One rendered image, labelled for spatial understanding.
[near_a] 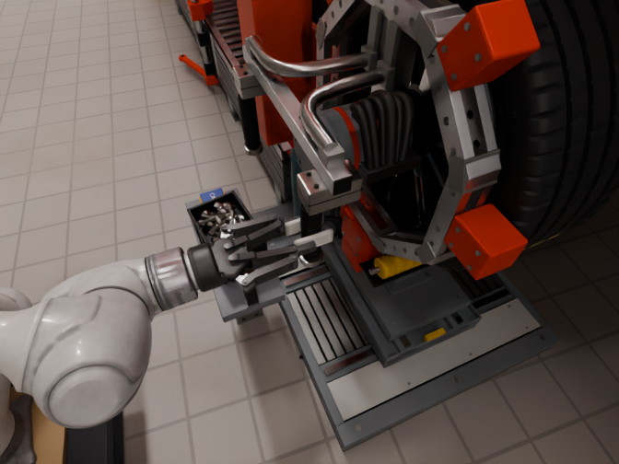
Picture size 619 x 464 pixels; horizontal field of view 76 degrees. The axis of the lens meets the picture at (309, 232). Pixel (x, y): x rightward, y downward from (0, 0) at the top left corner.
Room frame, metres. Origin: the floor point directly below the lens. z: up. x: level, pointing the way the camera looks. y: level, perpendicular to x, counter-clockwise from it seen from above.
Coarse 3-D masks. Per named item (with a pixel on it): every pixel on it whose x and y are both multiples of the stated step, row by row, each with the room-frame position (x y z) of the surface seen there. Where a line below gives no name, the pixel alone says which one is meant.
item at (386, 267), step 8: (384, 256) 0.58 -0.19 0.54; (392, 256) 0.57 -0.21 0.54; (376, 264) 0.57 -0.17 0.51; (384, 264) 0.55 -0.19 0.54; (392, 264) 0.55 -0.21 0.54; (400, 264) 0.56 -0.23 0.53; (408, 264) 0.56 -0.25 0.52; (416, 264) 0.57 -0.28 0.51; (376, 272) 0.54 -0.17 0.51; (384, 272) 0.54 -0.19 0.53; (392, 272) 0.54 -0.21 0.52; (400, 272) 0.55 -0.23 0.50
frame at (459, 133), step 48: (336, 0) 0.82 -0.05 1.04; (384, 0) 0.67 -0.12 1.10; (432, 0) 0.63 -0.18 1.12; (336, 48) 0.91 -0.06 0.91; (432, 48) 0.54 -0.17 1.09; (432, 96) 0.52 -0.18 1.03; (480, 96) 0.50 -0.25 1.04; (480, 144) 0.47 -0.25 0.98; (480, 192) 0.43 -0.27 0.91; (384, 240) 0.55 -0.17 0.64; (432, 240) 0.43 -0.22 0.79
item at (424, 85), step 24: (360, 24) 0.90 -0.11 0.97; (360, 48) 0.91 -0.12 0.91; (360, 72) 0.92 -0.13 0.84; (360, 96) 0.91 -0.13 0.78; (432, 120) 0.65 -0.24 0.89; (432, 144) 0.64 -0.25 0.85; (432, 168) 0.81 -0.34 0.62; (384, 192) 0.72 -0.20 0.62; (408, 192) 0.72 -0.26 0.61; (432, 192) 0.72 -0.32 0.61; (408, 216) 0.63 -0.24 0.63; (432, 216) 0.60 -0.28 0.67
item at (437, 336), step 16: (336, 256) 0.85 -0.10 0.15; (336, 272) 0.77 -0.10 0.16; (352, 288) 0.71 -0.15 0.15; (352, 304) 0.65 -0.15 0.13; (368, 320) 0.59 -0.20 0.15; (448, 320) 0.58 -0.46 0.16; (464, 320) 0.58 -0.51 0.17; (368, 336) 0.54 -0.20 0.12; (384, 336) 0.53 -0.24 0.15; (416, 336) 0.53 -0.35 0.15; (432, 336) 0.52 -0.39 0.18; (448, 336) 0.54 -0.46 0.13; (384, 352) 0.47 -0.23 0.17; (400, 352) 0.47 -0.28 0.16; (416, 352) 0.49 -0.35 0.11
